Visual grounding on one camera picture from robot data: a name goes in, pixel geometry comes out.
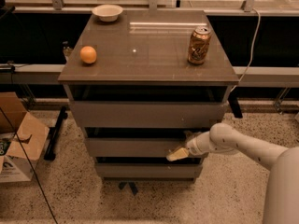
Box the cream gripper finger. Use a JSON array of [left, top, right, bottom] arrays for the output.
[[184, 131, 200, 140], [166, 147, 189, 161]]

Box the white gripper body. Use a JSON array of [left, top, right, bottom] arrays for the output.
[[185, 132, 214, 156]]

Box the grey drawer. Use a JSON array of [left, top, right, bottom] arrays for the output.
[[69, 101, 227, 129], [85, 138, 185, 158], [95, 163, 202, 179]]

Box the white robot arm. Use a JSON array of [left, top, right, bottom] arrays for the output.
[[166, 123, 299, 224]]

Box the grey drawer cabinet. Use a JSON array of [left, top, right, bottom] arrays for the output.
[[59, 9, 238, 167]]

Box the grey bottom drawer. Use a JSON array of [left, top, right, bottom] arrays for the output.
[[95, 163, 202, 179]]

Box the grey top drawer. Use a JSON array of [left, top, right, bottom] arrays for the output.
[[69, 101, 227, 129]]

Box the black stand foot right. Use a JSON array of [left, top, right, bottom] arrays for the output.
[[228, 93, 243, 119]]

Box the black stand foot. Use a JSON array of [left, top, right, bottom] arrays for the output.
[[44, 106, 68, 161], [228, 93, 243, 119]]

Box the blue tape cross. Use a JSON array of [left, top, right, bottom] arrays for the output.
[[117, 181, 139, 197]]

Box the gold soda can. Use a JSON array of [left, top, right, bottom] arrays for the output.
[[188, 25, 211, 65]]

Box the orange fruit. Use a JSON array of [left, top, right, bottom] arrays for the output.
[[79, 46, 97, 63]]

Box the black stand foot left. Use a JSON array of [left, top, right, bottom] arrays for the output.
[[44, 106, 68, 161]]

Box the white bowl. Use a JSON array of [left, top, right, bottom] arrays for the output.
[[92, 5, 123, 22]]

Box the cardboard box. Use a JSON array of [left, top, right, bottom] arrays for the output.
[[0, 92, 50, 183]]

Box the white hanging cable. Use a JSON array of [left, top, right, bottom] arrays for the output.
[[229, 7, 262, 93]]

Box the black floor cable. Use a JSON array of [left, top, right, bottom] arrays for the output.
[[0, 107, 59, 224]]

